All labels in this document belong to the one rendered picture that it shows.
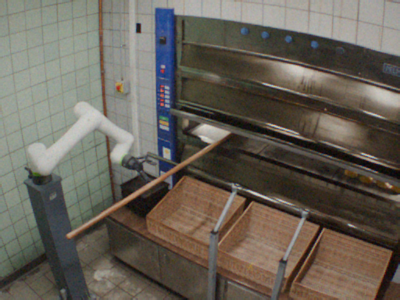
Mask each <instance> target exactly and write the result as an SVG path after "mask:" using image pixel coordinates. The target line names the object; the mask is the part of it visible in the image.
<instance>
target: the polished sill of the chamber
mask: <svg viewBox="0 0 400 300"><path fill-rule="evenodd" d="M182 138H183V139H184V140H187V141H191V142H194V143H196V144H199V145H203V146H205V147H208V146H210V145H211V144H212V143H214V142H216V141H215V140H213V139H209V138H207V137H203V136H200V135H197V134H193V133H191V132H188V131H187V132H185V133H183V134H182ZM213 149H215V150H217V151H220V152H224V153H227V154H229V155H233V156H236V157H238V158H240V159H244V160H247V161H249V162H252V163H256V164H259V165H260V166H266V167H269V168H270V169H273V170H277V171H280V172H282V173H286V174H287V175H290V176H294V177H298V178H300V179H303V180H306V181H310V182H313V183H314V184H318V185H319V186H321V185H322V186H324V187H326V188H329V189H333V190H335V191H338V192H341V193H343V194H346V195H350V196H352V197H356V198H358V199H362V200H364V201H366V202H370V203H372V204H375V205H380V206H382V207H384V208H386V209H390V210H393V211H395V212H398V213H400V202H397V201H394V200H392V199H389V198H385V197H383V196H379V195H377V194H373V193H371V192H369V191H365V190H363V189H359V188H357V187H353V186H350V185H348V184H343V183H342V182H340V181H336V180H331V179H330V178H328V177H325V176H320V175H318V174H315V173H312V172H309V171H308V170H302V169H299V168H297V167H294V166H291V165H288V164H287V163H284V162H278V161H275V160H272V159H269V158H267V157H264V156H261V155H258V154H255V153H252V152H248V151H245V150H243V149H240V148H237V147H234V146H231V145H227V144H224V143H221V144H219V145H217V146H216V147H215V148H213Z"/></svg>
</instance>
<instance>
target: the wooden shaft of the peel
mask: <svg viewBox="0 0 400 300"><path fill-rule="evenodd" d="M233 135H235V133H232V132H230V133H229V134H227V135H225V136H224V137H222V138H221V139H219V140H218V141H216V142H214V143H212V144H211V145H210V146H208V147H206V148H204V149H203V150H201V151H200V152H198V153H197V154H195V155H193V156H192V157H191V158H189V159H187V160H185V161H184V162H182V163H181V164H179V165H178V166H176V167H174V168H172V169H171V170H170V171H168V172H166V173H165V174H164V175H162V176H161V177H158V178H156V179H154V180H153V181H152V182H150V183H148V184H146V186H144V187H143V188H141V189H140V190H138V191H135V192H134V193H133V194H131V195H129V196H128V197H127V198H124V199H123V200H121V201H120V202H118V203H117V204H115V205H113V206H112V207H110V208H109V209H107V210H105V211H104V212H102V213H100V214H99V215H97V216H96V217H94V218H93V219H91V220H90V221H87V222H86V223H84V224H83V225H81V227H78V228H77V229H75V230H73V231H72V232H70V233H69V234H67V235H66V237H67V239H71V238H73V237H75V236H76V235H78V234H79V233H80V232H83V230H86V229H88V228H89V227H91V226H92V225H93V224H96V223H97V222H98V221H99V220H102V219H103V218H104V217H106V216H108V215H109V214H111V213H113V212H115V211H116V210H117V209H118V208H121V207H123V205H125V204H127V203H128V202H130V201H132V200H133V199H135V198H136V197H137V196H139V195H140V194H143V193H145V192H146V191H148V189H150V188H152V187H153V186H155V185H157V184H158V183H159V182H161V181H162V180H165V179H167V177H169V176H171V175H172V174H174V173H176V172H177V171H178V170H180V169H182V168H183V167H185V166H186V165H188V164H189V163H191V162H193V161H194V160H196V159H197V158H199V157H200V156H202V155H204V154H205V153H207V152H208V151H210V150H211V149H213V148H215V147H216V146H217V145H219V144H221V143H222V142H224V141H225V140H227V139H228V138H230V137H232V136H233Z"/></svg>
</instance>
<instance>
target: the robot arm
mask: <svg viewBox="0 0 400 300"><path fill-rule="evenodd" d="M73 114H74V116H75V117H76V119H77V120H78V121H77V122H76V123H75V125H73V126H72V127H71V128H70V129H69V130H68V132H67V133H66V134H64V136H63V137H61V138H60V139H59V140H58V141H57V142H56V143H55V144H54V145H53V146H51V147H50V148H48V150H47V149H46V147H45V146H44V145H43V144H42V143H34V144H32V145H31V146H30V147H28V149H27V153H28V159H29V163H30V169H29V168H27V167H26V166H25V168H24V169H25V170H27V171H28V173H29V175H27V176H28V178H29V179H32V182H33V184H36V185H46V184H47V183H49V182H51V181H52V175H51V173H52V172H53V170H54V169H55V168H56V167H57V166H58V165H59V163H60V162H61V160H62V159H63V158H64V157H65V156H66V155H67V154H68V153H69V152H70V150H71V149H73V147H74V146H75V145H77V144H78V143H80V142H81V140H83V139H84V138H85V137H86V136H88V135H89V134H90V133H91V132H92V131H93V130H98V131H100V132H101V133H103V134H105V135H106V136H107V137H109V138H111V139H112V140H114V141H116V142H117V143H116V146H115V148H114V149H113V150H112V152H111V156H110V159H111V160H112V163H114V164H116V165H120V166H123V167H125V168H127V169H129V170H136V171H137V176H139V177H140V178H141V179H142V180H143V181H144V182H145V183H146V184H147V183H150V182H152V181H153V179H151V178H148V177H147V175H146V174H145V172H144V170H143V168H142V167H143V166H142V164H143V163H145V162H146V163H147V164H150V165H152V166H155V165H157V163H156V162H153V161H152V160H150V159H148V156H147V155H144V156H138V157H136V158H135V157H133V156H131V155H128V151H129V150H130V147H131V146H132V144H133V143H134V137H133V135H131V134H129V133H128V132H126V131H125V130H122V129H120V127H118V126H117V125H115V124H114V123H113V122H110V121H109V120H108V119H107V118H106V117H105V116H103V114H102V113H100V112H99V111H98V110H97V109H95V107H92V106H91V105H89V104H88V103H86V102H79V103H78V104H76V105H75V107H74V111H73ZM140 159H145V160H144V161H142V162H140V161H139V160H140ZM141 171H142V172H141Z"/></svg>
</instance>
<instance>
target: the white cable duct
mask: <svg viewBox="0 0 400 300"><path fill-rule="evenodd" d="M129 1H130V2H129V9H130V10H129V17H130V19H129V25H130V29H129V33H130V39H129V42H130V86H131V94H130V96H131V106H132V116H133V118H132V126H133V136H134V156H135V158H136V157H138V156H140V147H139V136H138V115H137V93H136V73H135V66H136V62H135V42H134V41H135V33H134V30H135V24H134V19H135V15H134V10H135V7H134V1H135V0H129Z"/></svg>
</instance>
